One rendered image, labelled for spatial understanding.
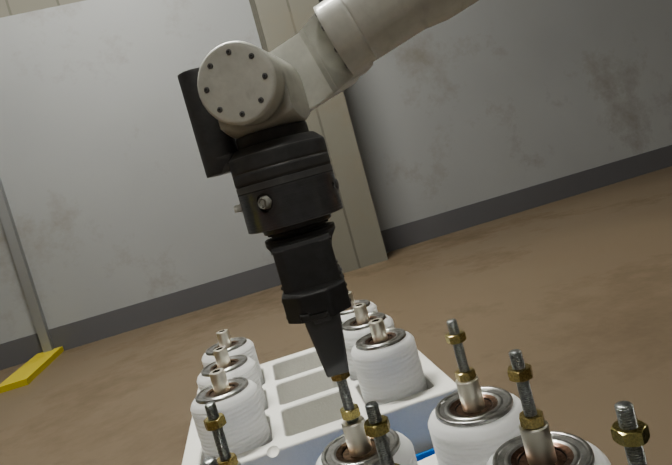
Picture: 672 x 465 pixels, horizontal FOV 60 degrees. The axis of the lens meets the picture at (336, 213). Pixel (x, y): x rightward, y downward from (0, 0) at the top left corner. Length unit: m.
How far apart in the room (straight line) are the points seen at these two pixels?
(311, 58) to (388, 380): 0.47
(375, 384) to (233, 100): 0.50
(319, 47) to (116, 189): 2.54
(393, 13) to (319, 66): 0.10
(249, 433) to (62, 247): 2.35
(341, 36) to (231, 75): 0.09
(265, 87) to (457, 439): 0.35
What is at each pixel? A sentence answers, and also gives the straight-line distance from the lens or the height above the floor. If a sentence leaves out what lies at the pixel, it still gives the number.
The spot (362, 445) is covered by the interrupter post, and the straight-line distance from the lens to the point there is 0.57.
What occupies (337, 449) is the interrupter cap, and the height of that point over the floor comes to 0.25.
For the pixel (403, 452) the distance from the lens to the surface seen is 0.56.
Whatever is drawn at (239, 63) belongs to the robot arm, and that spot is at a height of 0.61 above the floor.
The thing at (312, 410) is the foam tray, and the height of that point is 0.16.
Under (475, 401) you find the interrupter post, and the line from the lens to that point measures 0.59.
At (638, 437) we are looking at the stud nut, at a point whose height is 0.32.
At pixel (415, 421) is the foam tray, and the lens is 0.83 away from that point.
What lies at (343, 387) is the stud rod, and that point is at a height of 0.31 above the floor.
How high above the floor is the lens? 0.51
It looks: 4 degrees down
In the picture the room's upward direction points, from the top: 15 degrees counter-clockwise
